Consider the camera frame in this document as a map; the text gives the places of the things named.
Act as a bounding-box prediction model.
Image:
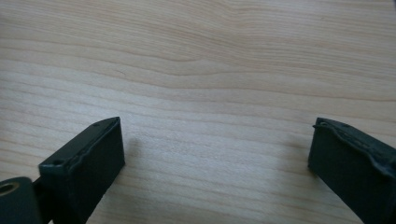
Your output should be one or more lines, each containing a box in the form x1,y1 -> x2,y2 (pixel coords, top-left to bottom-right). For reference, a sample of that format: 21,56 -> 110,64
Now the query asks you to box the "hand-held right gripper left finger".
38,116 -> 126,224

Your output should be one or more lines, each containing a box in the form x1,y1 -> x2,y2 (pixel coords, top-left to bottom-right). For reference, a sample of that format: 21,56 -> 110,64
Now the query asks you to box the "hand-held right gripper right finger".
307,117 -> 396,224

